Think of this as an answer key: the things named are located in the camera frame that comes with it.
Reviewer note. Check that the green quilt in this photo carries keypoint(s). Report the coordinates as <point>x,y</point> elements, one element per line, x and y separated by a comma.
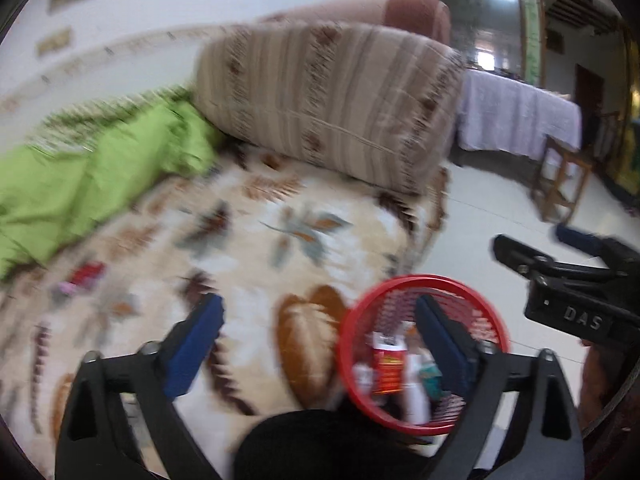
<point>100,175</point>

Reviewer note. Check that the beige wall switch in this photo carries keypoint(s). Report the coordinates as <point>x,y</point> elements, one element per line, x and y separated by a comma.
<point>62,38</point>
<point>46,46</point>

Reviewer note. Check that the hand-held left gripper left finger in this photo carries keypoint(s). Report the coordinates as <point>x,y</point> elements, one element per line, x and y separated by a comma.
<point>197,340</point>

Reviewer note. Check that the dark cloth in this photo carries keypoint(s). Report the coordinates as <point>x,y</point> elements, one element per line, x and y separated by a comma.
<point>325,450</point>

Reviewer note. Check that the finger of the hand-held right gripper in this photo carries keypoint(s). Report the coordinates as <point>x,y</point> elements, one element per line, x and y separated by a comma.
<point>522,257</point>
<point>580,240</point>

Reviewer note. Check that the person's right forearm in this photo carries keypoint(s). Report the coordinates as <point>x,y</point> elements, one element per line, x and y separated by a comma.
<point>600,380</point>

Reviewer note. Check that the dark wooden door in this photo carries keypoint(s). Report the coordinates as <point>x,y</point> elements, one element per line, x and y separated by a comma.
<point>589,95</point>

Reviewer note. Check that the striped beige bolster cushion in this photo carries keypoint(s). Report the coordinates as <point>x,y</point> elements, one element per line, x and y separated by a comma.
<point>330,100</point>

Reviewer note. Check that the table with white cloth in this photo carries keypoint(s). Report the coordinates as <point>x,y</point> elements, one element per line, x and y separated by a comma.
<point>515,110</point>

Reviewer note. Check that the torn red carton box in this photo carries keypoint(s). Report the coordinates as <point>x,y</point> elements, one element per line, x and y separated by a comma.
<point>390,372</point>

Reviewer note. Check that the white teal bottle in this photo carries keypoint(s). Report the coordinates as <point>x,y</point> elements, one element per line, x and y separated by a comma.
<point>415,390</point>

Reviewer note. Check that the crumpled red wrapper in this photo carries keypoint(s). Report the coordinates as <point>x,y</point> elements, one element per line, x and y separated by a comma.
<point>87,275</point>

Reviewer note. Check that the pink sofa cushion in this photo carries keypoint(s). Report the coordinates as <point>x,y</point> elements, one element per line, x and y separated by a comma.
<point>400,15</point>

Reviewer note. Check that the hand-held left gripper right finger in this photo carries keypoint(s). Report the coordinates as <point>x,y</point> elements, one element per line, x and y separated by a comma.
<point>445,355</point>

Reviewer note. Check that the teal cartoon tissue pack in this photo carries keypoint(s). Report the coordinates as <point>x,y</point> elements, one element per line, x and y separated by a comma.
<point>430,380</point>

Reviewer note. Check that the red mesh basket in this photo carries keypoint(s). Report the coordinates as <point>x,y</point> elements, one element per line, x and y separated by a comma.
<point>360,400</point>

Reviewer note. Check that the wooden stool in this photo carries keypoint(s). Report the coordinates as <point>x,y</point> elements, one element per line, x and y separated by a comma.
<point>562,180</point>

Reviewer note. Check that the small purple wrapper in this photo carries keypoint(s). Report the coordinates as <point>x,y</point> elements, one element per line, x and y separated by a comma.
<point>66,288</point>

